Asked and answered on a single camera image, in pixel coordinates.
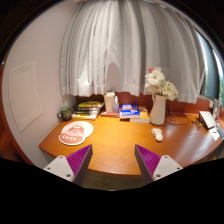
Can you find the stack of yellow black books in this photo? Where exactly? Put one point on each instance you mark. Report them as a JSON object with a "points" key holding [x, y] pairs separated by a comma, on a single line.
{"points": [[87, 110]]}

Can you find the dark green mug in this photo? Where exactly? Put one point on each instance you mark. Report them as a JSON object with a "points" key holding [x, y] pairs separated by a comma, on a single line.
{"points": [[65, 114]]}

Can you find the clear spray bottle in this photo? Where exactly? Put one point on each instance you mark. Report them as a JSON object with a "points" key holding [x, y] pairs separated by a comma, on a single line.
{"points": [[116, 105]]}

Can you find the red flat book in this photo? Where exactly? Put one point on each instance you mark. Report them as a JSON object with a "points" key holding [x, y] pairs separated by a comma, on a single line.
{"points": [[109, 114]]}

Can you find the blue book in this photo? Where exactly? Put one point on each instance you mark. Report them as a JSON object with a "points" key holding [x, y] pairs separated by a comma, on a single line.
{"points": [[129, 111]]}

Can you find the white wall panel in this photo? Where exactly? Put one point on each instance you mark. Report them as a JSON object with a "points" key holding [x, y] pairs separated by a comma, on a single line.
{"points": [[23, 94]]}

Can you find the white cylindrical container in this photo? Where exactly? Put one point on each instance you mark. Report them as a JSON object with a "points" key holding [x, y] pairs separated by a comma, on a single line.
{"points": [[109, 101]]}

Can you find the white box device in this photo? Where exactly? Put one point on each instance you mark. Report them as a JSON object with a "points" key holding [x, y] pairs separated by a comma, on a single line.
{"points": [[206, 118]]}

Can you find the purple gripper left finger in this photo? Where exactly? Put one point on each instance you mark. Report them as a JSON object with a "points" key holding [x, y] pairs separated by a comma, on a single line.
{"points": [[73, 167]]}

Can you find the white and pink flowers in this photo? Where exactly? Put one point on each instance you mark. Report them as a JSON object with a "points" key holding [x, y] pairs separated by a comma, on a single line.
{"points": [[156, 84]]}

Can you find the white ceramic vase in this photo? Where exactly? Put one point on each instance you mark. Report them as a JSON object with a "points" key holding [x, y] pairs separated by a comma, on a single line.
{"points": [[157, 114]]}

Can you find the white computer mouse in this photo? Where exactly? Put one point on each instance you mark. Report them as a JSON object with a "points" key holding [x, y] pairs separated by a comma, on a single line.
{"points": [[157, 133]]}

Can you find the pink cartoon mouse pad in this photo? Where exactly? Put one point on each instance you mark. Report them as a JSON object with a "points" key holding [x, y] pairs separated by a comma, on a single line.
{"points": [[75, 133]]}

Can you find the white paper card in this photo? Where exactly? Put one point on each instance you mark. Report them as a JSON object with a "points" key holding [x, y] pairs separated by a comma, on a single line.
{"points": [[215, 134]]}

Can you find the white curtain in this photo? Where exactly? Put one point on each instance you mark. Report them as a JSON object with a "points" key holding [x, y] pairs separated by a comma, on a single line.
{"points": [[110, 45]]}

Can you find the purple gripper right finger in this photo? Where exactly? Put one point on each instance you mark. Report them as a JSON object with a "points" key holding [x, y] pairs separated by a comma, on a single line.
{"points": [[152, 166]]}

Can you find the yellow book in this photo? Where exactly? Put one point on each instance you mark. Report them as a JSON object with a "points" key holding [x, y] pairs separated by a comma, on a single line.
{"points": [[144, 116]]}

